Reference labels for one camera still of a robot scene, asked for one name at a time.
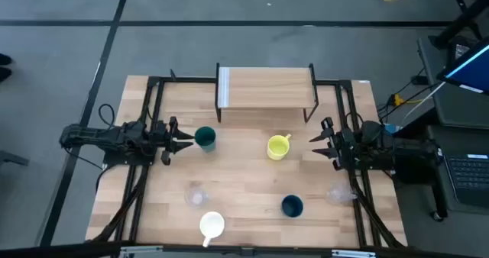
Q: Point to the black power adapter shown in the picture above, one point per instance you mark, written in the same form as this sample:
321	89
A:
420	80

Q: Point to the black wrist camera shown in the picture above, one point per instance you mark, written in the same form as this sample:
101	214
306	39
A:
160	134
345	139

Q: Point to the dark blue cup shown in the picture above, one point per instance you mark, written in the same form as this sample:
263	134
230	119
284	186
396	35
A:
292	206

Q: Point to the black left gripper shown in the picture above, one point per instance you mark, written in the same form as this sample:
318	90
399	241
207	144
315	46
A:
172	147

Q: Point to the black camera mount beam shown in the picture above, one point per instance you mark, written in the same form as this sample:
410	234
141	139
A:
57	250

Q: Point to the black metal stand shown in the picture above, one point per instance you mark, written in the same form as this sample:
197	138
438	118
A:
462	19

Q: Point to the person's black shoe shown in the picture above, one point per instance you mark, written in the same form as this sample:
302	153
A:
4	75
4	59

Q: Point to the grey chair base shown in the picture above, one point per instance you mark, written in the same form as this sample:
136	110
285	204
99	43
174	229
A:
13	158

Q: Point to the black caster wheel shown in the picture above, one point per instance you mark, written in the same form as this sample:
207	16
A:
438	216

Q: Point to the white mug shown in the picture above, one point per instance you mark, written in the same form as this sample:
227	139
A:
212	224

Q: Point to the yellow mug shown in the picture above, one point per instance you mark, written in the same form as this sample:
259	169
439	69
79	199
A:
277	147

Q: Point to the wooden shelf black metal legs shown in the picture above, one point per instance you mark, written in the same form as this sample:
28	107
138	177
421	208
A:
267	88

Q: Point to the laptop computer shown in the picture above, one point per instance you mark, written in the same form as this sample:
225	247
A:
458	109

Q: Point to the clear plastic cup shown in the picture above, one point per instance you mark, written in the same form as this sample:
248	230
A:
196	197

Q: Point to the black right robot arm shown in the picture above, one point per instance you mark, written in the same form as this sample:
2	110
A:
401	151

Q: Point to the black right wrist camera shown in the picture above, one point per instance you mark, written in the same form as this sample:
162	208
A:
345	139

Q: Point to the black metal table frame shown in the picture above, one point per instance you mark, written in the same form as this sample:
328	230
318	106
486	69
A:
191	79

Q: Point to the dark grey laptop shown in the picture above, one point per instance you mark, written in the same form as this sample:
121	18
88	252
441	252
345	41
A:
470	178

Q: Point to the silver metal bracket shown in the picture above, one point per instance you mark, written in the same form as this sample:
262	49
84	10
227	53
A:
141	249
353	253

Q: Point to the teal green cup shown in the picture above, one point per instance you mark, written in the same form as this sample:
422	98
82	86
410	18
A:
205	137

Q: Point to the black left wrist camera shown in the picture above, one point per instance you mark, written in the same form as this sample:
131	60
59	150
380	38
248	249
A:
160	134

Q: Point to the small blue white box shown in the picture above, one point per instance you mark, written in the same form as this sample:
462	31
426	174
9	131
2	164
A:
392	129

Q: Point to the monitor with blue screen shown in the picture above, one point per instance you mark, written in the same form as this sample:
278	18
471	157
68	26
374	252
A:
473	73

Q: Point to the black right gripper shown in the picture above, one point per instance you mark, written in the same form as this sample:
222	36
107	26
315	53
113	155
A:
338	151

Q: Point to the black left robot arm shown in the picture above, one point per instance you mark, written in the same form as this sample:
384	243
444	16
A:
95	137

